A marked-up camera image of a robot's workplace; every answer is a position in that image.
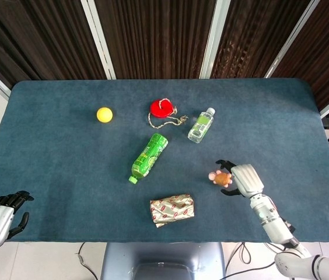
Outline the small orange turtle toy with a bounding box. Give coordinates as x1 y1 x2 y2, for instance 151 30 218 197
208 169 234 187

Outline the green drink bottle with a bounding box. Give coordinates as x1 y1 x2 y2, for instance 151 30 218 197
128 132 169 185

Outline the dark wooden folding screen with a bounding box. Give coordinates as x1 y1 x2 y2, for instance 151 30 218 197
0 0 329 111

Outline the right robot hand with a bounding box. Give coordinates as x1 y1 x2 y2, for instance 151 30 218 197
215 159 265 197

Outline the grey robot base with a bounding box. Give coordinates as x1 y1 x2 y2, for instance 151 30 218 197
100 242 226 280

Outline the black cable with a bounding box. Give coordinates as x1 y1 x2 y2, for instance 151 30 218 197
77 242 103 280
225 242 284 280
225 241 252 274

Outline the clear bottle with green label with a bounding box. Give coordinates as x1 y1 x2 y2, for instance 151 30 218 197
187 107 216 144

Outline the red disc with rope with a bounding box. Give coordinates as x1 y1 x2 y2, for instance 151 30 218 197
148 99 189 130

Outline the yellow ball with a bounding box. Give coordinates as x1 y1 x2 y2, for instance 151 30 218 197
96 107 114 124

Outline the gold foil snack packet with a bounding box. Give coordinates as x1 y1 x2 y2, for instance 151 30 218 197
149 192 195 229

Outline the blue table cloth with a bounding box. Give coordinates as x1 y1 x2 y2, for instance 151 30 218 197
0 78 329 243

